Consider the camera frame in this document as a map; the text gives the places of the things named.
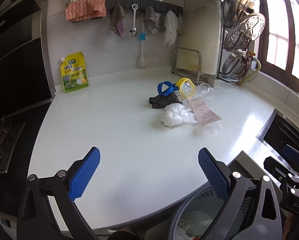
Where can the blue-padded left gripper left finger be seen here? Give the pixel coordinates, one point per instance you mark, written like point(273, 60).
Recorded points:
point(36, 219)

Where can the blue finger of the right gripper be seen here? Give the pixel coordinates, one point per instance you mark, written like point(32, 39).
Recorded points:
point(291, 155)

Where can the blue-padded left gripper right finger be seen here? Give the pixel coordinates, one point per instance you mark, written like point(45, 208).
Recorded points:
point(250, 210)

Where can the pink printed receipt label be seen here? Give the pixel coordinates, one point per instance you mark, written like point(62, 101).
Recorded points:
point(203, 113)

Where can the clear plastic bag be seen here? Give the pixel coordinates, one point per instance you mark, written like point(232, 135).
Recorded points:
point(177, 114)

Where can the grid-patterned paper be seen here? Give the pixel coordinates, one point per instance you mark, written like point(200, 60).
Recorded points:
point(183, 231)

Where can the black kitchen sink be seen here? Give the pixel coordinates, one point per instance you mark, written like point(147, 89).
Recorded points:
point(277, 132)

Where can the grey perforated trash bin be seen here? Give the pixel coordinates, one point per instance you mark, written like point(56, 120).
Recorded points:
point(201, 208)

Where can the glass pot lid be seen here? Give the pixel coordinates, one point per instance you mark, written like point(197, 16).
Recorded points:
point(233, 64)

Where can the black lid rack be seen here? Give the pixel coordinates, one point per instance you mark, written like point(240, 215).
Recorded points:
point(225, 54)

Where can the clear plastic cup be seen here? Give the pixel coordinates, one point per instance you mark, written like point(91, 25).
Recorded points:
point(202, 91)

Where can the metal cutting board stand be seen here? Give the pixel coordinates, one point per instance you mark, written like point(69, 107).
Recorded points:
point(187, 63)

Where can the yellow-rimmed clear lid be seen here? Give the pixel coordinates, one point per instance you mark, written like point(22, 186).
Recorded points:
point(185, 86)

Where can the perforated steel steamer plate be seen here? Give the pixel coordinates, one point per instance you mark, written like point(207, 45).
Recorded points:
point(244, 31)

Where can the black crumpled bag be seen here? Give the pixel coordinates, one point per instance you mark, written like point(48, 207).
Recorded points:
point(161, 101)

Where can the black range hood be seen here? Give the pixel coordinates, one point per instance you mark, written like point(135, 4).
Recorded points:
point(25, 73)

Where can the yellow green refill pouch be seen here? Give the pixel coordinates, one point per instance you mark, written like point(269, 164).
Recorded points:
point(73, 72)

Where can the white cutting board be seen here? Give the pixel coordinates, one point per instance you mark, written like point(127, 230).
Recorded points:
point(201, 30)

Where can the steel pot lid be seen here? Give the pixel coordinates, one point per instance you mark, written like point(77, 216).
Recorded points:
point(233, 10)

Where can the white blue bottle brush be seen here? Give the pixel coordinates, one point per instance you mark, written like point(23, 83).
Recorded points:
point(141, 59)

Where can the white hanging cloth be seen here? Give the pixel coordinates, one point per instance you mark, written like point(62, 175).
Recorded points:
point(171, 26)

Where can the grey hanging cloth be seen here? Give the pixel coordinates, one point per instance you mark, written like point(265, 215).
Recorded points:
point(151, 21)

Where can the metal hanging ladle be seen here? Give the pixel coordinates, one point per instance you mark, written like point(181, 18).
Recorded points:
point(133, 31)

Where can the grey purple hanging rag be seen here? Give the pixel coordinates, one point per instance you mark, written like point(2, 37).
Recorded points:
point(116, 21)

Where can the pink waffle dishcloth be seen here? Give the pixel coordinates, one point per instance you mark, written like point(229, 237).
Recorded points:
point(85, 9)

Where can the brown window frame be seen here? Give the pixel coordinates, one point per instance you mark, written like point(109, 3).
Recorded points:
point(279, 43)

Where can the grey wall hook rail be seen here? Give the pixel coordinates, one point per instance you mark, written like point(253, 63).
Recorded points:
point(158, 6)

